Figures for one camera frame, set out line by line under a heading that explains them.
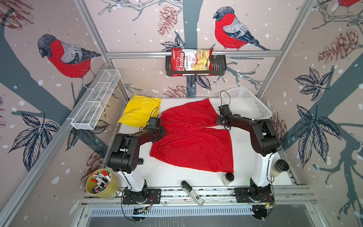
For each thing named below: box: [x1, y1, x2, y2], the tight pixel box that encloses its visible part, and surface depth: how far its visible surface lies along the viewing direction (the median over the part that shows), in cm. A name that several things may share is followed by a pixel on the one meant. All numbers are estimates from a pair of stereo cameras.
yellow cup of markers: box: [85, 168, 120, 200], surface depth 69 cm
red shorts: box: [149, 98, 234, 174], surface depth 96 cm
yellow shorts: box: [117, 94, 162, 128], surface depth 112 cm
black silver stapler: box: [180, 180, 205, 208], surface depth 73 cm
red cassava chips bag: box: [171, 47, 214, 77], surface depth 90 cm
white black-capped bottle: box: [270, 158, 290, 178], surface depth 75 cm
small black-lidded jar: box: [221, 172, 235, 186], surface depth 73 cm
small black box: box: [137, 157, 144, 165], surface depth 86 cm
